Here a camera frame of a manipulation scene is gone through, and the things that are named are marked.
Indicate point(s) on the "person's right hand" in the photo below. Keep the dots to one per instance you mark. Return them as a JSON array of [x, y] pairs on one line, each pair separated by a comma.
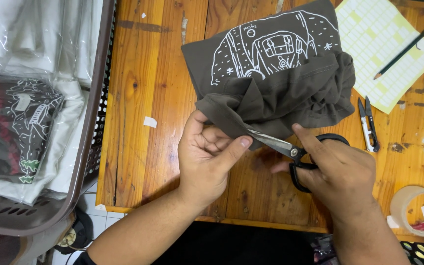
[[339, 178]]

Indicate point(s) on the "person's left hand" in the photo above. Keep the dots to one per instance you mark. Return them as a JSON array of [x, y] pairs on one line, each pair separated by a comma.
[[204, 167]]

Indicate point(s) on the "dark grey printed t-shirt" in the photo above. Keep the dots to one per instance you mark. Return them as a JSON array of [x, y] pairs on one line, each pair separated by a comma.
[[271, 73]]

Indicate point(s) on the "small thread snips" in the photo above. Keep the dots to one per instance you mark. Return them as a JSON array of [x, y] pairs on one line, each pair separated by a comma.
[[368, 127]]

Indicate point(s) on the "person's black clothing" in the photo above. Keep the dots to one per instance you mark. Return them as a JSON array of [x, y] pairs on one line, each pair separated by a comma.
[[234, 244]]

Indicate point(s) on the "clear packing tape roll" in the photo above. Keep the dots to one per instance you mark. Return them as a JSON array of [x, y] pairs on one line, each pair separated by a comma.
[[420, 211]]

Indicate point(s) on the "brown plastic laundry basket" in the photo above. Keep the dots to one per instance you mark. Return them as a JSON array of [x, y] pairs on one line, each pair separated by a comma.
[[87, 147]]

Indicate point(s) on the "yellow sticker label sheet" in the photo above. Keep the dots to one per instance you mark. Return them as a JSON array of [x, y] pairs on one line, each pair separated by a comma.
[[377, 48]]

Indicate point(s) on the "dark green pencil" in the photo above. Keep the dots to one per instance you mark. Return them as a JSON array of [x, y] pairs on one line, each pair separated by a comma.
[[405, 49]]

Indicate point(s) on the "black round device on floor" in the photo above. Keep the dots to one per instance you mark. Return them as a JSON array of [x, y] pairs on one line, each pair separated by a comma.
[[74, 233]]

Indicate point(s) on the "bagged black printed t-shirt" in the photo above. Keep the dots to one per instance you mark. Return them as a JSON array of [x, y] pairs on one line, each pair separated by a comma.
[[17, 128]]

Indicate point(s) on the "pile of bagged white garments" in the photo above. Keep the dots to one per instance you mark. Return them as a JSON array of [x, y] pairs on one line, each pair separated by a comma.
[[35, 36]]

